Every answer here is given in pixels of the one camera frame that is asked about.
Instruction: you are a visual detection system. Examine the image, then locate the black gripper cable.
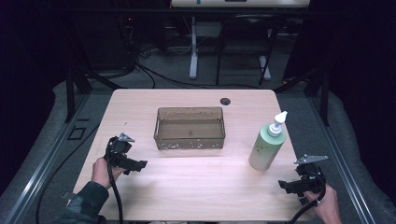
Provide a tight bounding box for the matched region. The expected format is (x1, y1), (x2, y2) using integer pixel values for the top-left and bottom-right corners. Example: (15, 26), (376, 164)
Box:
(288, 174), (327, 224)
(104, 139), (125, 224)

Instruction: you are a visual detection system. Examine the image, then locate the white desk leg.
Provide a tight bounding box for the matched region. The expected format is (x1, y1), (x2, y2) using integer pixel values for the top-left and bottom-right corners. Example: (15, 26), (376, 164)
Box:
(189, 16), (200, 80)
(259, 55), (272, 82)

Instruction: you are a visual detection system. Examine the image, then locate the black metal stand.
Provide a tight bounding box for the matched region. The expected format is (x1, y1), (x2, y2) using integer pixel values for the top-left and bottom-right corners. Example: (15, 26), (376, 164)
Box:
(273, 64), (332, 127)
(64, 66), (124, 124)

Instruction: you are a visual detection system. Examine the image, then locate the black metal chair frame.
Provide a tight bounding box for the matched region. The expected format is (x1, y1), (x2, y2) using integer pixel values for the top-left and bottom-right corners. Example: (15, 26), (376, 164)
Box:
(215, 12), (278, 87)

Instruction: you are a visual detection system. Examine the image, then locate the aluminium floor rail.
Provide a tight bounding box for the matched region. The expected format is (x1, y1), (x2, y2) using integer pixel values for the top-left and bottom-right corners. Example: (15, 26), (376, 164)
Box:
(306, 96), (376, 224)
(2, 92), (92, 224)

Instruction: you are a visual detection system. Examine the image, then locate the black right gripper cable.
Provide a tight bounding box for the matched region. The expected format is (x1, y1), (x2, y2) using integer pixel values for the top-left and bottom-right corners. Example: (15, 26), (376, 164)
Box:
(288, 174), (327, 224)

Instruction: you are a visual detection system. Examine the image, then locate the smoky clear plastic bin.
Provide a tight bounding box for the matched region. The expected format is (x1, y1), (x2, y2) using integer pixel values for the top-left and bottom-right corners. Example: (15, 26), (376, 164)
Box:
(153, 106), (226, 151)

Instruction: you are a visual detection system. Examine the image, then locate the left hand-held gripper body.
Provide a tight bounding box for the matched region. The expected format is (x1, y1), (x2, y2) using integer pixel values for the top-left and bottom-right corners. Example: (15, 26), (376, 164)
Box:
(105, 133), (135, 171)

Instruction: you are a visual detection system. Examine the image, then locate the thin black floor cable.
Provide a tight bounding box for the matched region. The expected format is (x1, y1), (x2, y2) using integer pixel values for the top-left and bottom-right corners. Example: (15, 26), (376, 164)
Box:
(35, 123), (101, 224)

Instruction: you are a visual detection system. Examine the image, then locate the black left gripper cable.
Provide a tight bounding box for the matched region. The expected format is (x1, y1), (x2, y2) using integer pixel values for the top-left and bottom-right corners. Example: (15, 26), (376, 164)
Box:
(104, 139), (125, 224)

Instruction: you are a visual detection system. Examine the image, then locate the green pump bottle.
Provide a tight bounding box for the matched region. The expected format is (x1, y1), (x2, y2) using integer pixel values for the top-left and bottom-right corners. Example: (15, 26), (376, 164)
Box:
(247, 110), (289, 172)

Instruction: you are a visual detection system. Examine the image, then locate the person's right hand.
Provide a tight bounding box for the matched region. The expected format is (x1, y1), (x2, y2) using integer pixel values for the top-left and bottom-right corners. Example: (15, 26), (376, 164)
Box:
(303, 183), (344, 224)

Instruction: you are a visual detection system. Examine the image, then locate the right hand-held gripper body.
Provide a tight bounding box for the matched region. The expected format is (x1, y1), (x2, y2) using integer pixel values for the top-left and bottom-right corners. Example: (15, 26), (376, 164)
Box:
(293, 154), (329, 194)

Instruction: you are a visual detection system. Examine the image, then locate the person's left hand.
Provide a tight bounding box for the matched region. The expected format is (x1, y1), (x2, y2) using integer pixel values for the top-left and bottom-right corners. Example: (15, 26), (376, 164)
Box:
(91, 157), (125, 190)

